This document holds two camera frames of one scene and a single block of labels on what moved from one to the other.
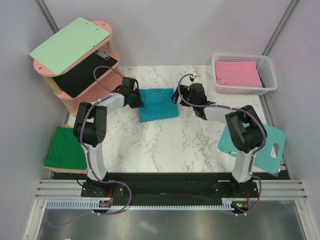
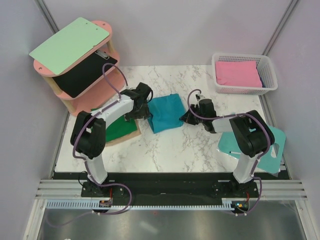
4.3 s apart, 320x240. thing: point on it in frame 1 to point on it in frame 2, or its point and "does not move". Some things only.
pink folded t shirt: x=238 y=73 does not move
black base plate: x=119 y=190 does not move
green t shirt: x=66 y=151 to x=122 y=127
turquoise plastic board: x=269 y=157 does not move
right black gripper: x=184 y=90 to x=187 y=118
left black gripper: x=139 y=103 to x=144 y=114
